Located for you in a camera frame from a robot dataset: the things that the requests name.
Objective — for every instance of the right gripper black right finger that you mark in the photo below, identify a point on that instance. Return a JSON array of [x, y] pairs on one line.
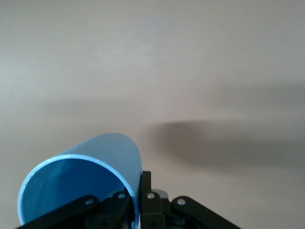
[[150, 210]]

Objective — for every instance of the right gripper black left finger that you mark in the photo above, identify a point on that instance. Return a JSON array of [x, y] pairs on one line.
[[114, 210]]

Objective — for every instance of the blue plastic cup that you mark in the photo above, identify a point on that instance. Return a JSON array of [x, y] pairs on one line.
[[78, 181]]

